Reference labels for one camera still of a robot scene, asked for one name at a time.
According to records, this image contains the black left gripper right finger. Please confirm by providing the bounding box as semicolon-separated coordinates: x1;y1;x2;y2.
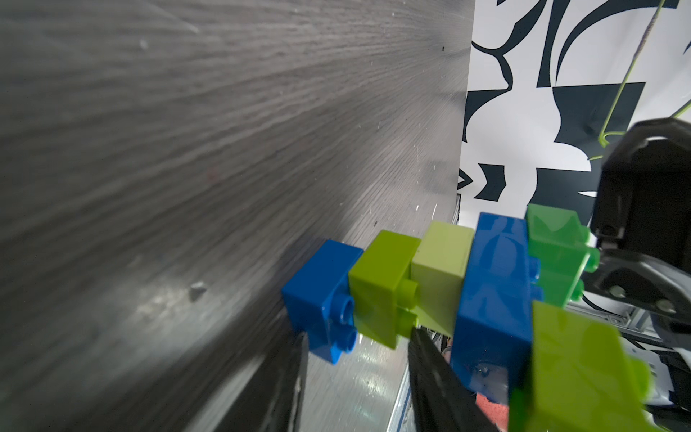
408;329;498;432

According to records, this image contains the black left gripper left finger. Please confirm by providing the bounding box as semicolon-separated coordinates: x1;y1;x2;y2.
215;332;309;431

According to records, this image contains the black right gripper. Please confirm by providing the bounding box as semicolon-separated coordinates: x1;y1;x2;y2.
581;118;690;324

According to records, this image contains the blue long lego brick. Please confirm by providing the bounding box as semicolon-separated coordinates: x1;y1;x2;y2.
450;212;543;404

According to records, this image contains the green lego brick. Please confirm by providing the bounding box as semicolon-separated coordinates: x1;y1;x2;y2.
525;203;600;308

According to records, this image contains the blue small lego brick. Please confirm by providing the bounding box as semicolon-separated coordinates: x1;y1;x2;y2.
282;240;363;365

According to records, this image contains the light lime lego brick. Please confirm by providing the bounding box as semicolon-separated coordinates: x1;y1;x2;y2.
410;221;474;337

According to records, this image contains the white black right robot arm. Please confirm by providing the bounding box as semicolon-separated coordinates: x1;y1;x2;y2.
581;118;690;430

